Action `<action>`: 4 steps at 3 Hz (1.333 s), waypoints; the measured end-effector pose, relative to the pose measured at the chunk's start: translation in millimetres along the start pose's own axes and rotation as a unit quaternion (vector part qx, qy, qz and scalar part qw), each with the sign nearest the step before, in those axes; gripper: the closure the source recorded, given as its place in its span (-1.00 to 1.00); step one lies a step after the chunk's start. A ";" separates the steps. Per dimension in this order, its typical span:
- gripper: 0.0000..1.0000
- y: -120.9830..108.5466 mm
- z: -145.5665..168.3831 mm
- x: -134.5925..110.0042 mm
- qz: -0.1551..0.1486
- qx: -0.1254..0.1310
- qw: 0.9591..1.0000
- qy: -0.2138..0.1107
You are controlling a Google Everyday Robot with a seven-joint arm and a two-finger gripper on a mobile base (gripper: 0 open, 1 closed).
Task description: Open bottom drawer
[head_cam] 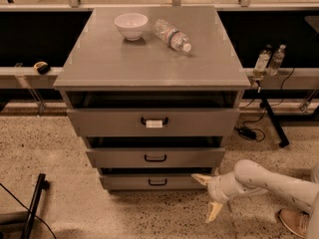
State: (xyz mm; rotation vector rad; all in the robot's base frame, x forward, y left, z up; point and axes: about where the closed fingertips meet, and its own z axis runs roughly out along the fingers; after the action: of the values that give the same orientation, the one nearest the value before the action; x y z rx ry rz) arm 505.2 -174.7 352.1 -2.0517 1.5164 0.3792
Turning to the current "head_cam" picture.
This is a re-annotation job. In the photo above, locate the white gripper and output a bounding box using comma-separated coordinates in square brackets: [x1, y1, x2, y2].
[191, 173, 232, 223]

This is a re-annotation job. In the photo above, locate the grey bottom drawer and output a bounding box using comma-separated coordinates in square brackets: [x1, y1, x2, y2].
[100, 174, 204, 191]

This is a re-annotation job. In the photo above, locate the grey drawer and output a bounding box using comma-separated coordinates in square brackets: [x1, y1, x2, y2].
[68, 109, 239, 136]
[87, 147, 225, 168]
[100, 174, 204, 191]

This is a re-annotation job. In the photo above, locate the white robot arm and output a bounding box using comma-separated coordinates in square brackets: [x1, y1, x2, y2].
[191, 159, 319, 239]

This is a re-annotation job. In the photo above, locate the grey top drawer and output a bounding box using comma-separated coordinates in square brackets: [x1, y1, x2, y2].
[68, 109, 239, 136]

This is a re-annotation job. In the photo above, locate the grey middle drawer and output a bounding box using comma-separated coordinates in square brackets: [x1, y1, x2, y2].
[87, 147, 225, 168]

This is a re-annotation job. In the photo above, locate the grey drawer cabinet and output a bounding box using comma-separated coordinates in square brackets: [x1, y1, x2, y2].
[54, 6, 249, 191]

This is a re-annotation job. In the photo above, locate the black stand leg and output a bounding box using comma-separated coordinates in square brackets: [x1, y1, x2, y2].
[259, 92, 289, 148]

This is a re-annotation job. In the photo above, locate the tan shoe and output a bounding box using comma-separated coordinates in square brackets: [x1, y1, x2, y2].
[278, 208, 309, 239]

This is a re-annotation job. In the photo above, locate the clear bottle on ledge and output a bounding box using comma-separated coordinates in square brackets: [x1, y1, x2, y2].
[253, 45, 272, 79]
[266, 45, 286, 76]

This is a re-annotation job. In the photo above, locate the clear plastic water bottle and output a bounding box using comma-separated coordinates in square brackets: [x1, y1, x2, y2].
[154, 19, 191, 53]

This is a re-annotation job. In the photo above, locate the white ceramic bowl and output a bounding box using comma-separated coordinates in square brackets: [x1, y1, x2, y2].
[114, 13, 149, 41]

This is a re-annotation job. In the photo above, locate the yellow black tape measure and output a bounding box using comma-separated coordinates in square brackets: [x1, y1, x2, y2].
[34, 61, 51, 75]

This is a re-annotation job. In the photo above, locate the black power adapter with cable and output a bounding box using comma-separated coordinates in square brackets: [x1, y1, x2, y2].
[234, 112, 265, 142]

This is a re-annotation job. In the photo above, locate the black frame at lower left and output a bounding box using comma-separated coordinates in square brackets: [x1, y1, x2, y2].
[0, 172, 51, 239]

